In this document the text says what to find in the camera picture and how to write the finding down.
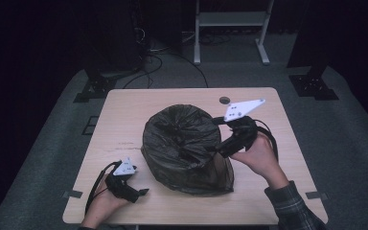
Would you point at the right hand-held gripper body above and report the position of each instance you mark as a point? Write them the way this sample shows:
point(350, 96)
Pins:
point(242, 131)

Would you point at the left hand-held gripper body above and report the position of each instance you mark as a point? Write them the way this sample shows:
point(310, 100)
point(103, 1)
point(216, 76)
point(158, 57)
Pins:
point(121, 185)

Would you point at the black plastic garbage bag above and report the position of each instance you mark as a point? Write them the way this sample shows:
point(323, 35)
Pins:
point(182, 147)

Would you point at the person's left hand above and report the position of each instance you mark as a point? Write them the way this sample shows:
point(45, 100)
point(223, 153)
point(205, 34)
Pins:
point(103, 206)

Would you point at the person's right hand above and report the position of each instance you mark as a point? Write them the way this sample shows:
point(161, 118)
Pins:
point(263, 159)

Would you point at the round grey table grommet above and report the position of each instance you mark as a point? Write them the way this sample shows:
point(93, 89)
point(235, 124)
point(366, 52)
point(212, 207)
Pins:
point(224, 100)

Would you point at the grey tape strip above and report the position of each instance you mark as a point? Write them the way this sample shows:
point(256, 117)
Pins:
point(316, 195)
point(73, 194)

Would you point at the black stand base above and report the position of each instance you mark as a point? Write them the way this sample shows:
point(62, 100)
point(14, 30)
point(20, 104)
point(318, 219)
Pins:
point(313, 86)
point(96, 87)

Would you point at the white metal frame stand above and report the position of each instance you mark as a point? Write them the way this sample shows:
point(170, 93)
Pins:
point(233, 18)

